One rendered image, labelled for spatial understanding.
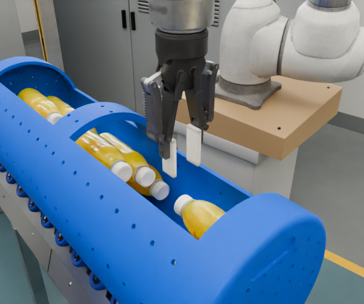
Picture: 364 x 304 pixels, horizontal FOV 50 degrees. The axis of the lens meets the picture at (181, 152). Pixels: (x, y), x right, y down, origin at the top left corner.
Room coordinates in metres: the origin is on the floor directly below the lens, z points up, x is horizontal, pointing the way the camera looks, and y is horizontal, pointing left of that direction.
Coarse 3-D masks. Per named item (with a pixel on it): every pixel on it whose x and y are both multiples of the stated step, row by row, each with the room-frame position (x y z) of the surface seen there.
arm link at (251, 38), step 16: (240, 0) 1.12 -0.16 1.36; (256, 0) 1.10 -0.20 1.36; (240, 16) 1.06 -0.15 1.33; (256, 16) 1.05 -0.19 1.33; (272, 16) 1.06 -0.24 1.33; (224, 32) 1.10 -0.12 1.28; (240, 32) 1.05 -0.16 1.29; (256, 32) 1.04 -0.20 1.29; (272, 32) 1.03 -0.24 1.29; (224, 48) 1.09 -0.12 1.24; (240, 48) 1.05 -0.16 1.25; (256, 48) 1.03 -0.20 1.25; (272, 48) 1.02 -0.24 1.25; (224, 64) 1.09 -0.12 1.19; (240, 64) 1.05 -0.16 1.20; (256, 64) 1.04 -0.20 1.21; (272, 64) 1.02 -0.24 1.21; (240, 80) 1.06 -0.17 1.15; (256, 80) 1.06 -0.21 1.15
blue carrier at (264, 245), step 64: (0, 64) 0.97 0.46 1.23; (0, 128) 0.76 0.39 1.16; (64, 128) 0.64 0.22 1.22; (128, 128) 0.85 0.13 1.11; (64, 192) 0.52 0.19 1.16; (128, 192) 0.45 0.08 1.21; (192, 192) 0.66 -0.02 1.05; (128, 256) 0.38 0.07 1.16; (192, 256) 0.34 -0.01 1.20; (256, 256) 0.32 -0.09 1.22; (320, 256) 0.43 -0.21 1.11
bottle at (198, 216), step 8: (192, 200) 0.55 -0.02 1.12; (200, 200) 0.54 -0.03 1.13; (184, 208) 0.54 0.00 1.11; (192, 208) 0.52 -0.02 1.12; (200, 208) 0.52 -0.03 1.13; (208, 208) 0.51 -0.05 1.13; (216, 208) 0.52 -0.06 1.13; (184, 216) 0.52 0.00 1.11; (192, 216) 0.51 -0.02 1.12; (200, 216) 0.50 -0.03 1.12; (208, 216) 0.50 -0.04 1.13; (216, 216) 0.49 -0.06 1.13; (192, 224) 0.50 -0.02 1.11; (200, 224) 0.49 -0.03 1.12; (208, 224) 0.48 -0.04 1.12; (192, 232) 0.50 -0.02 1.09; (200, 232) 0.48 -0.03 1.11
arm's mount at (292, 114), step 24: (288, 96) 1.10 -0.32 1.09; (312, 96) 1.10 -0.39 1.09; (336, 96) 1.12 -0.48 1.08; (216, 120) 1.01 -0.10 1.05; (240, 120) 0.96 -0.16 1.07; (264, 120) 0.96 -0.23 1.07; (288, 120) 0.96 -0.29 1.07; (312, 120) 1.00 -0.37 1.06; (240, 144) 0.95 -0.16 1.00; (264, 144) 0.91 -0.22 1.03; (288, 144) 0.89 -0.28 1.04
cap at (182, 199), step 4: (180, 196) 0.57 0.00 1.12; (184, 196) 0.57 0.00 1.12; (188, 196) 0.57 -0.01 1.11; (176, 200) 0.56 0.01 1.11; (180, 200) 0.56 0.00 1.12; (184, 200) 0.56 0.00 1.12; (176, 204) 0.55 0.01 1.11; (180, 204) 0.55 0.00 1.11; (176, 208) 0.55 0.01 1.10; (180, 208) 0.55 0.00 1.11; (176, 212) 0.55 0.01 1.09
